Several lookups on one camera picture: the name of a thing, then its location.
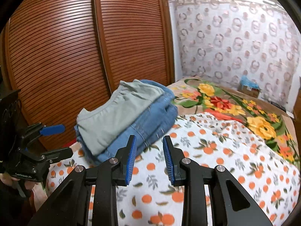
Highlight grey-green shorts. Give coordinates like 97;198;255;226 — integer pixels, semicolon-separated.
77;80;164;156

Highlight person left hand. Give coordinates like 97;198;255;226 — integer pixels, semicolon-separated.
0;173;38;190

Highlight cardboard box with blue bag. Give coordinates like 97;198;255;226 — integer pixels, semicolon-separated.
238;75;261;98

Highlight folded blue jeans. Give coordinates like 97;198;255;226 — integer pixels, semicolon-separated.
74;85;178;163

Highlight pink circle pattern curtain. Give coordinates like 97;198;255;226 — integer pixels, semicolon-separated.
169;0;300;110

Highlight floral blanket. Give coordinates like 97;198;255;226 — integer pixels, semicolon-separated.
168;76;300;166

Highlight brown louvered wardrobe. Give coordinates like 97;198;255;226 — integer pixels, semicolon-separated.
1;0;175;150

